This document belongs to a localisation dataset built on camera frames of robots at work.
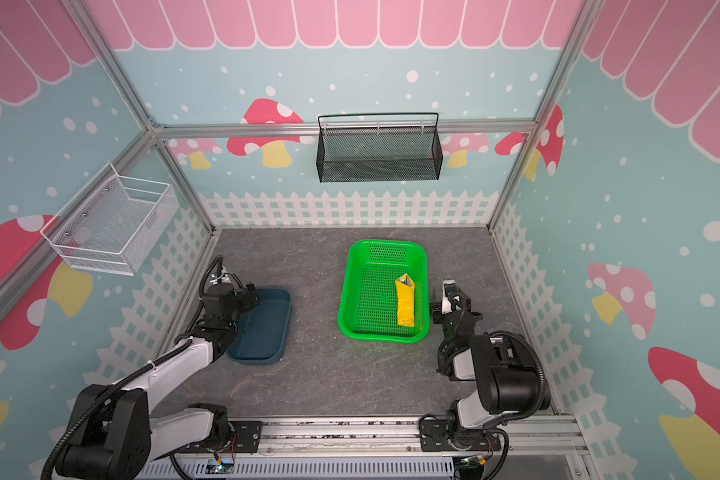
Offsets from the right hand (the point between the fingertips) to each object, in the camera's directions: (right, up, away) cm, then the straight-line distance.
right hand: (447, 289), depth 90 cm
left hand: (-63, -1, -1) cm, 63 cm away
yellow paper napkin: (-11, -2, +10) cm, 15 cm away
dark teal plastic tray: (-58, -14, +8) cm, 61 cm away
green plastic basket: (-24, -7, +10) cm, 27 cm away
